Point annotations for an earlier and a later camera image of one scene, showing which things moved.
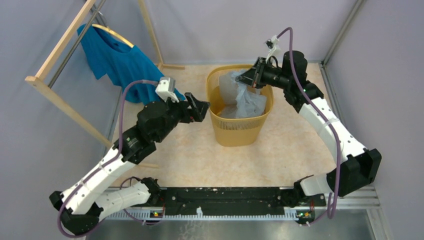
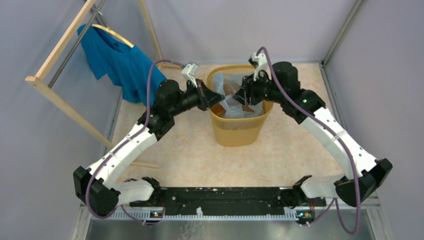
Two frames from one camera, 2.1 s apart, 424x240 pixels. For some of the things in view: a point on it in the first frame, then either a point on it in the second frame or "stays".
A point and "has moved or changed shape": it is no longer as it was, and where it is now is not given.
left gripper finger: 200,106 to 211,97
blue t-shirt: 115,59 stays
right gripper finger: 252,76 to 240,95
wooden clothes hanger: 115,34 stays
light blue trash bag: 238,100 has moved or changed shape
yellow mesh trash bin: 231,131 stays
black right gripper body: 273,77 to 260,90
